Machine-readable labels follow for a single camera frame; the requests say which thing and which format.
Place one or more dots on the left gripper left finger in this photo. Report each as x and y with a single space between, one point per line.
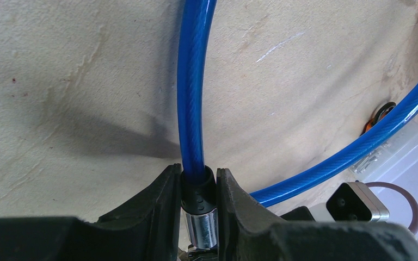
145 227

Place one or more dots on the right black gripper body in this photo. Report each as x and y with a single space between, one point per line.
301 213

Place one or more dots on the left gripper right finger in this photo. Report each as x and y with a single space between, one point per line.
249 231

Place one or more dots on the blue cable lock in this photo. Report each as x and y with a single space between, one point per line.
198 183

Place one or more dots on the clear plastic screw organizer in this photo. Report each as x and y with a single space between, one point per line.
391 159

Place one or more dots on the orange black padlock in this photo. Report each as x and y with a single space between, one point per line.
378 115

